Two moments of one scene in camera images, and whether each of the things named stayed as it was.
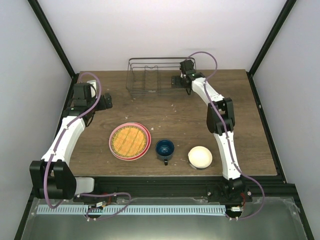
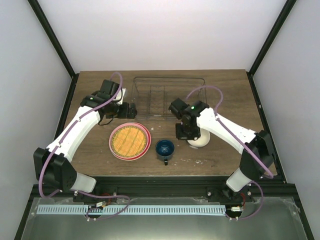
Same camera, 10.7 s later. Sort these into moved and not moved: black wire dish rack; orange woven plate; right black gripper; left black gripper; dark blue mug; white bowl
Moved: left black gripper; black wire dish rack; white bowl; right black gripper
Not moved: orange woven plate; dark blue mug
